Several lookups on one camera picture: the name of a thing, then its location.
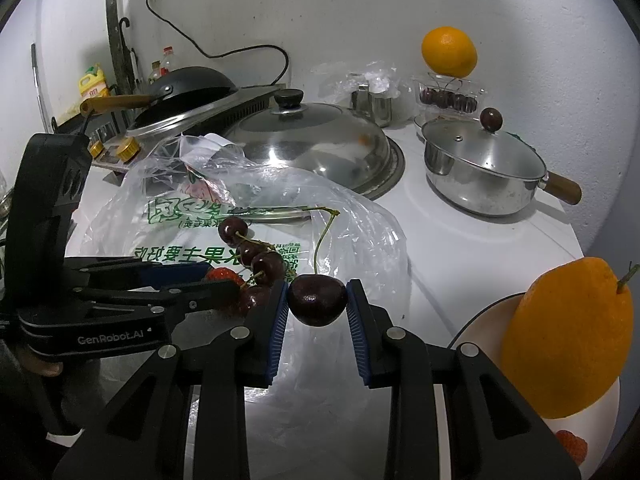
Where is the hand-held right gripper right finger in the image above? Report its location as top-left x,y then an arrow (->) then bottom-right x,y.
346,279 -> 583,480

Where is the cluster of dark cherries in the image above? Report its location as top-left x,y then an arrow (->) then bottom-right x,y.
217,216 -> 291,318

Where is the black umbrella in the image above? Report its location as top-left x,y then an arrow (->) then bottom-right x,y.
117,17 -> 142,92

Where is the glass lid with steel rim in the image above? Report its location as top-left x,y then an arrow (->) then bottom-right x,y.
220,204 -> 321,226

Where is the round orange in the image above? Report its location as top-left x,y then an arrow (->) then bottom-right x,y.
421,26 -> 478,80

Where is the grey wall pipe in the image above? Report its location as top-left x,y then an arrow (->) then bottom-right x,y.
104,0 -> 127,92

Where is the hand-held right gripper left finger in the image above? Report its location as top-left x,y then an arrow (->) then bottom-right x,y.
52,280 -> 291,480

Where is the person's left hand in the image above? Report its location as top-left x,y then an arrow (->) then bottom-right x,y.
20,351 -> 66,378

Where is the dark red cherry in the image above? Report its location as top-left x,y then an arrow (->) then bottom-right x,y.
286,206 -> 348,328

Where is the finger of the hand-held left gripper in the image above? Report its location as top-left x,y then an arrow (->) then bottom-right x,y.
65,257 -> 215,290
75,279 -> 244,322

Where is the large steel lid black knob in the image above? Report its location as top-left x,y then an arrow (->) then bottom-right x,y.
220,89 -> 406,201

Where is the black wok with wooden handle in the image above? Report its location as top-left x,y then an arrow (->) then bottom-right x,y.
80,66 -> 238,128

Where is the clear fruit container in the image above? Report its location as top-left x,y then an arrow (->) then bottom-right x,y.
412,74 -> 488,113

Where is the small white dish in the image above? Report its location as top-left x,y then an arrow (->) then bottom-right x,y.
413,112 -> 441,136

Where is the steel saucepan with wooden handle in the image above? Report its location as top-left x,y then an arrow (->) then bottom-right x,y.
422,120 -> 583,218

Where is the black storage rack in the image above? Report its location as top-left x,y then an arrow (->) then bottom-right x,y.
30,42 -> 121,136

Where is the white paper slip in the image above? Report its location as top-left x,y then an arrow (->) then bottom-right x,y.
180,132 -> 236,161

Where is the steel induction cooker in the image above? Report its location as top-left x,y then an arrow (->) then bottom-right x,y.
90,85 -> 291,173

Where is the crumpled clear plastic wrap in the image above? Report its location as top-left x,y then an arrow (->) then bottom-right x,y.
311,59 -> 402,108

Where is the yellow detergent bottle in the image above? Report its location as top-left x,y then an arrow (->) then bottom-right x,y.
77,63 -> 111,98

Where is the steel saucepan lid brown knob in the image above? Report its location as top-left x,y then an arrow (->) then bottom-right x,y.
422,107 -> 548,181

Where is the heap of dark cherries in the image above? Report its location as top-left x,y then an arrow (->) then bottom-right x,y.
420,87 -> 478,111

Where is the white plate with black rim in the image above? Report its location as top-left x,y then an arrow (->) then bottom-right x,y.
447,292 -> 623,480

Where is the black cooker power cable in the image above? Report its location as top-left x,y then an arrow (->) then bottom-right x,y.
145,0 -> 291,86

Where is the large orange with stem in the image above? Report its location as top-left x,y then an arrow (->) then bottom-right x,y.
500,257 -> 640,420

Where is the clear printed plastic bag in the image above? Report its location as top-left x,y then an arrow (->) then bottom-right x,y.
67,132 -> 413,406

